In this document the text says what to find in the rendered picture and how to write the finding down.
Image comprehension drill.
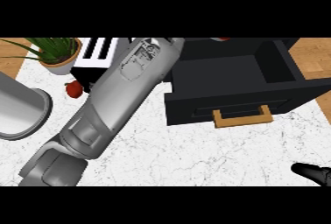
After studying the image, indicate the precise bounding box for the grey metal pot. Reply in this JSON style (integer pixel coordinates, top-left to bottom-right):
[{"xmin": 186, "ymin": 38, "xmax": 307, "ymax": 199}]
[{"xmin": 0, "ymin": 71, "xmax": 55, "ymax": 142}]

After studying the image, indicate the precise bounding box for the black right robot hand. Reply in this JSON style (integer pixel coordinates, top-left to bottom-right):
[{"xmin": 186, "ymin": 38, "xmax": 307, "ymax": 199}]
[{"xmin": 291, "ymin": 162, "xmax": 331, "ymax": 187}]

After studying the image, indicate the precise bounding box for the black open drawer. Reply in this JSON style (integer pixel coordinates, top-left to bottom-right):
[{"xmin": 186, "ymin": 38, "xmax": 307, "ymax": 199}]
[{"xmin": 164, "ymin": 53, "xmax": 310, "ymax": 102}]

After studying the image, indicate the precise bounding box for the white and black toaster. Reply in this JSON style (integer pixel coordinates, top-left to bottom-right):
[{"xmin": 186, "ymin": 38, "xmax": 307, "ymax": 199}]
[{"xmin": 68, "ymin": 37, "xmax": 131, "ymax": 95}]

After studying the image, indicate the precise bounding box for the green plant in beige pot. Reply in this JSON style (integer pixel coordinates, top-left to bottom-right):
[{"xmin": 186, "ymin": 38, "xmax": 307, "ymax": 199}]
[{"xmin": 0, "ymin": 37, "xmax": 84, "ymax": 76}]

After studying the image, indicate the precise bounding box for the red bell pepper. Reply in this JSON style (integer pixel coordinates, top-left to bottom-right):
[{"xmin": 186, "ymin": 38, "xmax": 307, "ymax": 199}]
[{"xmin": 63, "ymin": 80, "xmax": 86, "ymax": 100}]

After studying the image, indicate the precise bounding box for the black drawer front wooden handle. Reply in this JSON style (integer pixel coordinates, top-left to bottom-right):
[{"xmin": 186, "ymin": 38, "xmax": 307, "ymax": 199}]
[{"xmin": 162, "ymin": 77, "xmax": 331, "ymax": 130}]

